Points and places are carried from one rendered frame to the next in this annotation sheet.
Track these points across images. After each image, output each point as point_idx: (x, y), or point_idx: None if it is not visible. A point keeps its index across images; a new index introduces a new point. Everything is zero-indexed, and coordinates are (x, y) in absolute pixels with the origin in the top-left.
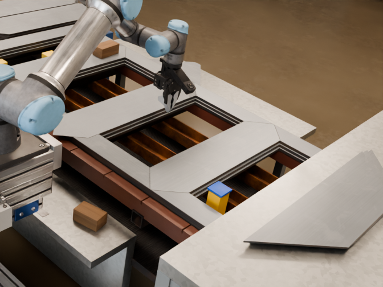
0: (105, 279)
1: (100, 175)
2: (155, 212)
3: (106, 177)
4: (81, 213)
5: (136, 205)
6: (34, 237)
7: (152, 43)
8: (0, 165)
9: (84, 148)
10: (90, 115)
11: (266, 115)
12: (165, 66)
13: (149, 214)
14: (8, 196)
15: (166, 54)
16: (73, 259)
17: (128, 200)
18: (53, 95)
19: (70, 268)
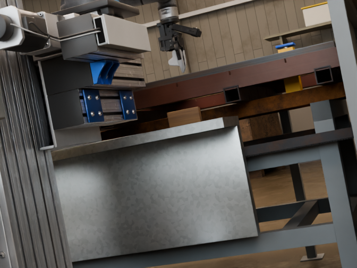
0: (225, 197)
1: (172, 86)
2: (249, 67)
3: (180, 82)
4: (178, 111)
5: (225, 81)
6: (111, 242)
7: None
8: (116, 1)
9: (138, 89)
10: None
11: None
12: (164, 27)
13: (243, 76)
14: (120, 64)
15: (163, 12)
16: (175, 216)
17: (214, 83)
18: None
19: (174, 233)
